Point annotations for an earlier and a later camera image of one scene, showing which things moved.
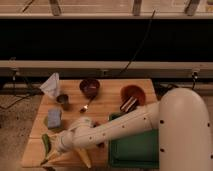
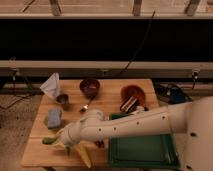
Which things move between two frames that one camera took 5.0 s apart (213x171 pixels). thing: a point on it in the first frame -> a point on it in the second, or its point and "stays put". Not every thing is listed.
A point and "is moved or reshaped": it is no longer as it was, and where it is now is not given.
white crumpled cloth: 51,85 stays put
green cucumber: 47,147 is moved or reshaped
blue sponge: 54,118 stays put
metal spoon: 85,108 stays put
